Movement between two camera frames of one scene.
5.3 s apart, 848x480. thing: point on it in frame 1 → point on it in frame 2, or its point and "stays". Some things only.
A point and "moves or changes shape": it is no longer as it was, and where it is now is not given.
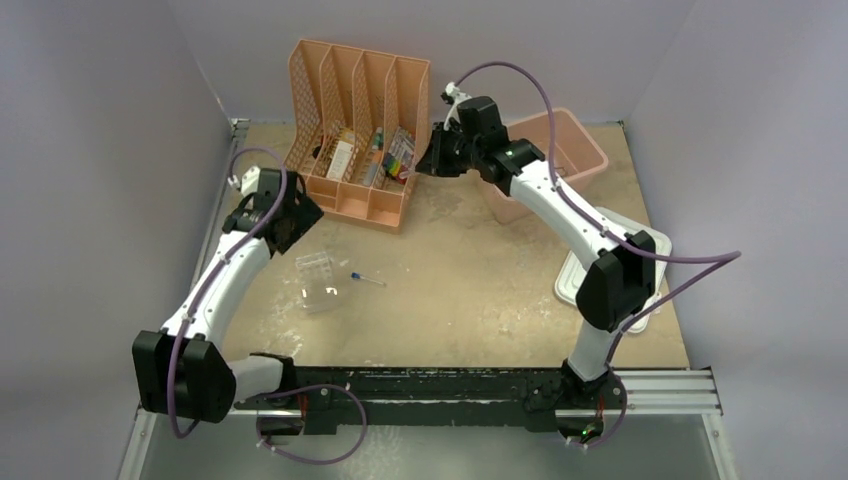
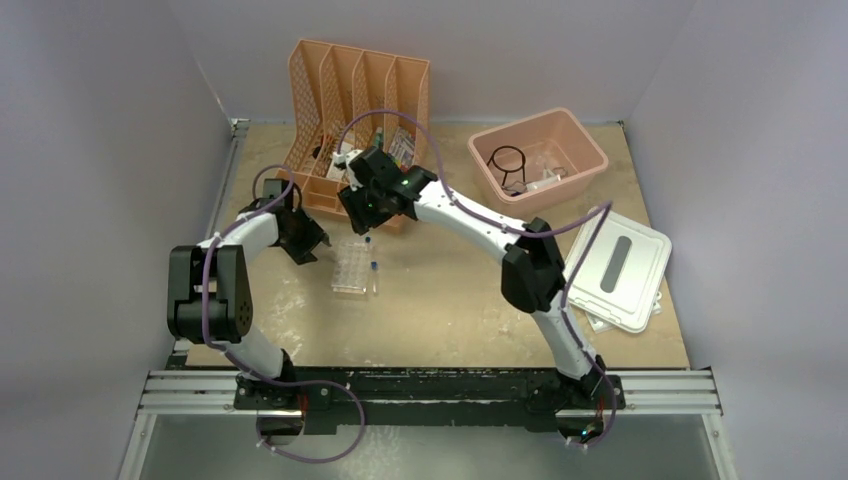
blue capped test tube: x=357 y=275 moves or changes shape
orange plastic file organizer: x=358 y=124 stays
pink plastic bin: x=579 y=158 stays
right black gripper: x=433 y=163 → x=362 y=221
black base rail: x=568 y=399 stays
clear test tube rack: x=316 y=280 → x=351 y=268
